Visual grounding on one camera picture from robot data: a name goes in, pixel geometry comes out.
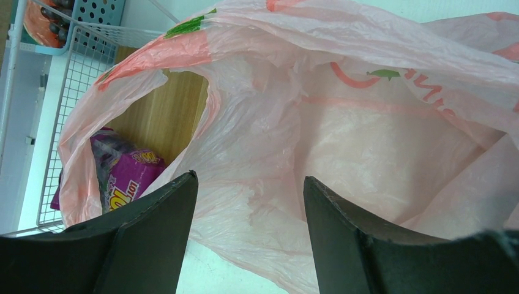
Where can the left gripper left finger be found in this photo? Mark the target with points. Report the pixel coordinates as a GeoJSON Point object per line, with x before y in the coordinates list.
{"type": "Point", "coordinates": [138, 248]}

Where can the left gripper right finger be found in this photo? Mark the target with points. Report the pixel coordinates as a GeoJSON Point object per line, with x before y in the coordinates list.
{"type": "Point", "coordinates": [356, 251]}

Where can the purple snack packet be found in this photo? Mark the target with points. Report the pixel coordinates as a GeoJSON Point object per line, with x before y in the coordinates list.
{"type": "Point", "coordinates": [124, 170]}

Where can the pink plastic grocery bag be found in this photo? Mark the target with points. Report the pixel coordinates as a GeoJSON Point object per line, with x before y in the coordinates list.
{"type": "Point", "coordinates": [417, 123]}

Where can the dark red grapes bunch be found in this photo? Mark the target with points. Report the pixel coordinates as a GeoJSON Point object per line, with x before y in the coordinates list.
{"type": "Point", "coordinates": [59, 26]}

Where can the watermelon slice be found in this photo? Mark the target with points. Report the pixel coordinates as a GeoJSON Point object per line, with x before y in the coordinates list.
{"type": "Point", "coordinates": [37, 26]}

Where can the blue plastic basket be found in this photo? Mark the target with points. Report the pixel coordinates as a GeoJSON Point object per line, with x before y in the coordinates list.
{"type": "Point", "coordinates": [83, 12]}

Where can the white wire shelf rack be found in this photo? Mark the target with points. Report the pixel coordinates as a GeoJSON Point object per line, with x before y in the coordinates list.
{"type": "Point", "coordinates": [164, 117]}

